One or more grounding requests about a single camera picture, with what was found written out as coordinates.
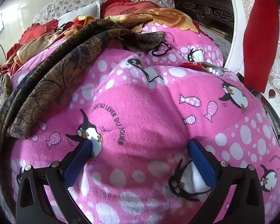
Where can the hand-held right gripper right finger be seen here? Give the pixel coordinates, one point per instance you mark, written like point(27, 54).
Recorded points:
point(200, 158)

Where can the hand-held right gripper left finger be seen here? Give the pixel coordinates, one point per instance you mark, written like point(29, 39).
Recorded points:
point(82, 156)

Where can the brown blue patterned garment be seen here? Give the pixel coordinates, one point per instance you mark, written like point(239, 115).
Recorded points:
point(60, 74)

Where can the pink penguin print blanket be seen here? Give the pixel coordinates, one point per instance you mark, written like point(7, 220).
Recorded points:
point(142, 109)

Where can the red snack packet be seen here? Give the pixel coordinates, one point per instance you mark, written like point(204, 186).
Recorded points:
point(191, 64)

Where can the red hanging cloth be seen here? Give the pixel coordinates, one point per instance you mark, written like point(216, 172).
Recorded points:
point(259, 39)

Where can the white pillow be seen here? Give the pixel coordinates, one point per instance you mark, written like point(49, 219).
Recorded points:
point(84, 11)

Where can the orange floral cloth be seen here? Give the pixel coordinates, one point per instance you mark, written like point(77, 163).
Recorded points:
point(168, 16)

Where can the red ruffled cushion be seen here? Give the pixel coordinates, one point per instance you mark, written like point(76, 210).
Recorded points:
point(121, 8)

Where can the dark carved wooden headboard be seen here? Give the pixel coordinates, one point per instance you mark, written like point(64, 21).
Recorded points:
point(200, 2)

